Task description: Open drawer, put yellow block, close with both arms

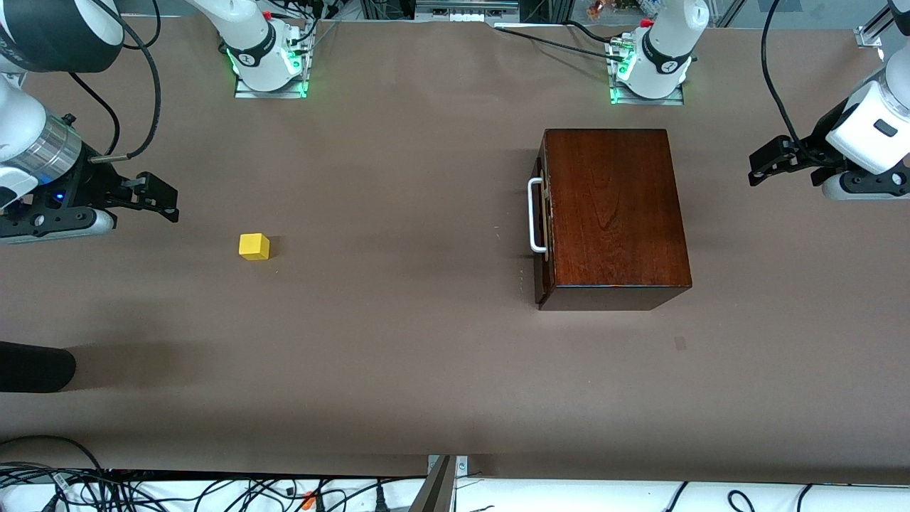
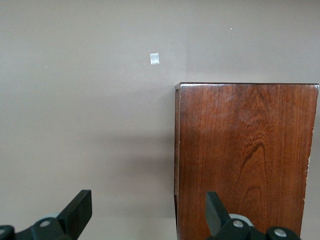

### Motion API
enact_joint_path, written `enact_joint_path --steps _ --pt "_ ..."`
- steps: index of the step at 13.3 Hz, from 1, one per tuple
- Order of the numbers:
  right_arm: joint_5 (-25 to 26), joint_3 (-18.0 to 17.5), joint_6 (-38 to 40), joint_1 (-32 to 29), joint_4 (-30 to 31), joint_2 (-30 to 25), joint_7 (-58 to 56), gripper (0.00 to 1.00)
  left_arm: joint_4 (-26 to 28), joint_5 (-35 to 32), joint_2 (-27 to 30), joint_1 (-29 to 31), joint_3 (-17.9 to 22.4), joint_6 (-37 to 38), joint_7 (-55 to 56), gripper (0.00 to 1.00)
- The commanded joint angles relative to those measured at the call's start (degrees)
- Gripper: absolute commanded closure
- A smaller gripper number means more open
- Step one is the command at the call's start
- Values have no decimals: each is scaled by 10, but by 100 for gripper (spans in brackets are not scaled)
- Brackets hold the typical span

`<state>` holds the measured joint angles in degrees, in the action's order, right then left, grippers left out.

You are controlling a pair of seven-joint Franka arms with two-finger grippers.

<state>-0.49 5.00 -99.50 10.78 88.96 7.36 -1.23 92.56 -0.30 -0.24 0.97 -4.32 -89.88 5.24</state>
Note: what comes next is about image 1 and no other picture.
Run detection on metal bracket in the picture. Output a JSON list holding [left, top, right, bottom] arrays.
[[409, 455, 470, 512]]

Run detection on black cylinder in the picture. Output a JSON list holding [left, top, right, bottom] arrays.
[[0, 341, 77, 393]]

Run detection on dark wooden drawer cabinet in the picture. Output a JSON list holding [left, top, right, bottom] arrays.
[[535, 128, 693, 311]]

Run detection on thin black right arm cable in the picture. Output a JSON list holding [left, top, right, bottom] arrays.
[[68, 71, 122, 157]]

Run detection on wooden drawer with white handle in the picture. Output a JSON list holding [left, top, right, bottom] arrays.
[[528, 158, 552, 282]]

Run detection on grey device with sockets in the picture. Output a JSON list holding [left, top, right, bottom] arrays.
[[414, 0, 520, 23]]

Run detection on tangled black cable bundle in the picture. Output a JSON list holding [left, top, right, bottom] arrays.
[[0, 435, 427, 512]]

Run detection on aluminium profile bar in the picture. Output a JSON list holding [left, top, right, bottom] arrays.
[[855, 6, 895, 49]]

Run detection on black cable on table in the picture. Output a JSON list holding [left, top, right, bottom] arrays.
[[494, 25, 619, 55]]

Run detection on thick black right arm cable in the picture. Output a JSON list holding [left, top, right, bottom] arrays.
[[89, 0, 163, 164]]

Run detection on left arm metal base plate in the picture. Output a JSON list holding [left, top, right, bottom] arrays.
[[608, 36, 685, 106]]

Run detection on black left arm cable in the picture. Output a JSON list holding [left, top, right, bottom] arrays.
[[761, 0, 850, 168]]

